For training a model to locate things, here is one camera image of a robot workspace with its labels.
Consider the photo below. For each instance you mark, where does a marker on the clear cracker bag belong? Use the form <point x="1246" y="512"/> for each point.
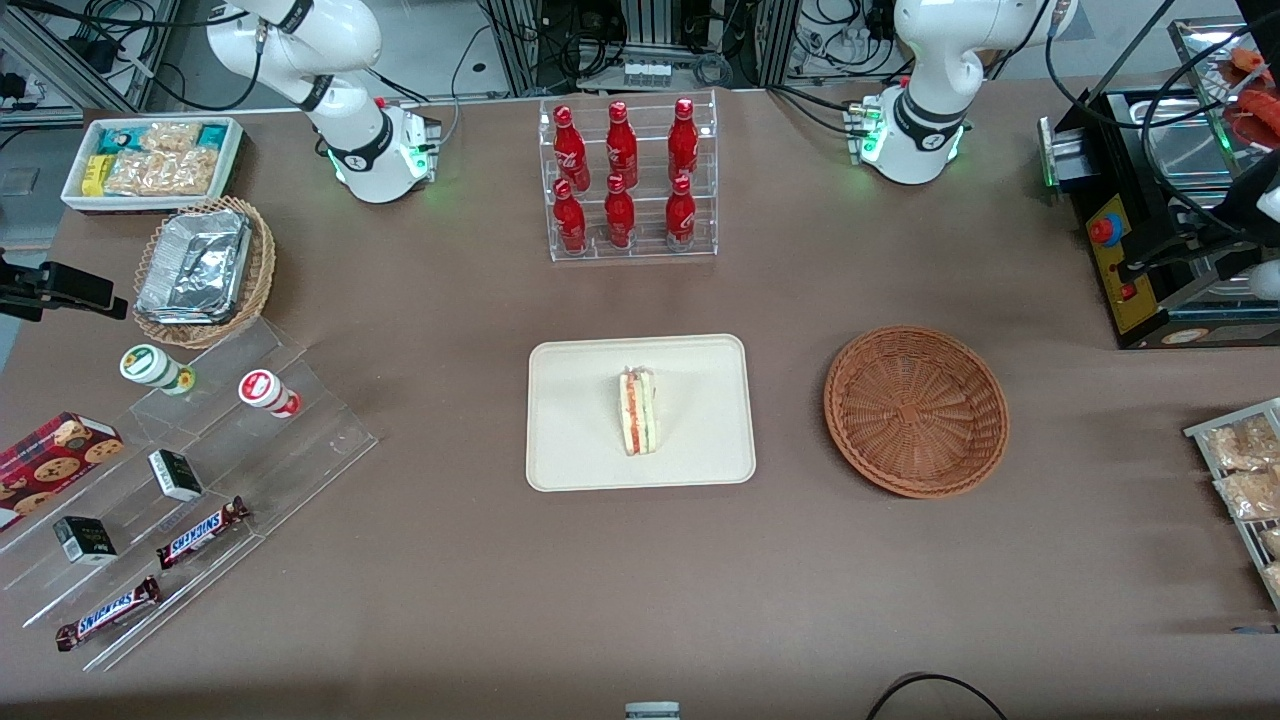
<point x="1274" y="580"/>
<point x="1240" y="445"/>
<point x="1250" y="495"/>
<point x="1272" y="542"/>

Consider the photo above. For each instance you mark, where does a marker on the small clear nut bag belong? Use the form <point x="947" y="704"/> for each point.
<point x="170" y="135"/>

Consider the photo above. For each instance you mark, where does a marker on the small black box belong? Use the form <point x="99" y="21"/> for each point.
<point x="176" y="475"/>
<point x="85" y="540"/>

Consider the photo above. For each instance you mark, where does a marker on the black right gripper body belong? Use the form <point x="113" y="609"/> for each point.
<point x="22" y="288"/>

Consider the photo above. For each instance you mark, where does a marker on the yellow snack packet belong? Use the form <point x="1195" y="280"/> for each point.
<point x="97" y="175"/>

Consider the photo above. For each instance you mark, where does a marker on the silver box green light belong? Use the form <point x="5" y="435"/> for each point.
<point x="1065" y="155"/>

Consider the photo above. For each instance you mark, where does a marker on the cream rectangular tray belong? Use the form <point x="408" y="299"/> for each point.
<point x="580" y="420"/>

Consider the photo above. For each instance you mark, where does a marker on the light wicker basket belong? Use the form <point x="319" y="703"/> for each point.
<point x="262" y="270"/>

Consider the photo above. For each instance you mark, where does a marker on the steel warmer pan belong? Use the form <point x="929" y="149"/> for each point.
<point x="1190" y="205"/>
<point x="1195" y="140"/>

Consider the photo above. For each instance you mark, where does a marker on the white snack bin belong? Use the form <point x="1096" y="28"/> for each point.
<point x="232" y="165"/>

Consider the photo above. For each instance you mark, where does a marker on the red lid cup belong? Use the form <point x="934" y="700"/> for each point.
<point x="264" y="390"/>

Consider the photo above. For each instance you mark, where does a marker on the snickers bar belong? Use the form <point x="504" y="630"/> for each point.
<point x="108" y="613"/>
<point x="200" y="533"/>

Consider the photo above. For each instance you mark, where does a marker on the teal snack packet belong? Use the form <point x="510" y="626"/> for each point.
<point x="122" y="138"/>
<point x="213" y="136"/>

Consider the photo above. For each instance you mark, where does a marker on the aluminium foil container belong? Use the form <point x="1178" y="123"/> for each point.
<point x="195" y="265"/>

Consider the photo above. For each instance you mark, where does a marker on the metal snack tray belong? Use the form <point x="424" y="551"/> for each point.
<point x="1200" y="430"/>

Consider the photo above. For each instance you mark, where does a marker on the orange sausage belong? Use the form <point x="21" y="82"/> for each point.
<point x="1255" y="62"/>

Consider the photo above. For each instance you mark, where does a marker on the clear acrylic stepped display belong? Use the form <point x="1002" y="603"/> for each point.
<point x="300" y="450"/>

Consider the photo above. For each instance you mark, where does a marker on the green lid cup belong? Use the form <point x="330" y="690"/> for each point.
<point x="150" y="366"/>

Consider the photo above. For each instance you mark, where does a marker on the clear acrylic bottle rack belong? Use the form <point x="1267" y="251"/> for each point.
<point x="650" y="250"/>

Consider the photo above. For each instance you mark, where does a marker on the red sausage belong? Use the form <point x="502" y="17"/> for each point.
<point x="1262" y="108"/>

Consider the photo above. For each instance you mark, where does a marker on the round brown wicker basket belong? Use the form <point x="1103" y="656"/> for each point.
<point x="915" y="410"/>

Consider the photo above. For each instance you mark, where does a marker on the small grey device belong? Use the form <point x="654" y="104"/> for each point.
<point x="652" y="711"/>

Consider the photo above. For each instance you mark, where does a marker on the black food warmer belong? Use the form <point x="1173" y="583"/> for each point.
<point x="1135" y="315"/>

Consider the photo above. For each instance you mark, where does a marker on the white terminal block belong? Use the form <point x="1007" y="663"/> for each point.
<point x="647" y="74"/>

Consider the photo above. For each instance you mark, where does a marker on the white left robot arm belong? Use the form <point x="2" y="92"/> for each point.
<point x="925" y="130"/>

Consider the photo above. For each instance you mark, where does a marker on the red cookie box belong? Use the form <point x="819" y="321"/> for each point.
<point x="50" y="465"/>

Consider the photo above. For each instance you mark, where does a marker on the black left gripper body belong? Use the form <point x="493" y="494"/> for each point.
<point x="1213" y="237"/>

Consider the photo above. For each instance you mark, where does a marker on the triangular sandwich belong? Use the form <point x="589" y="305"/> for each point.
<point x="640" y="415"/>

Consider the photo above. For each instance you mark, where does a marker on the large clear nut bag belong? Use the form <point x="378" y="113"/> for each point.
<point x="165" y="172"/>

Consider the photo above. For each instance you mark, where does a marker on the red cola bottle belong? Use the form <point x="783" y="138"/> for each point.
<point x="683" y="140"/>
<point x="619" y="215"/>
<point x="570" y="220"/>
<point x="568" y="145"/>
<point x="621" y="145"/>
<point x="680" y="215"/>

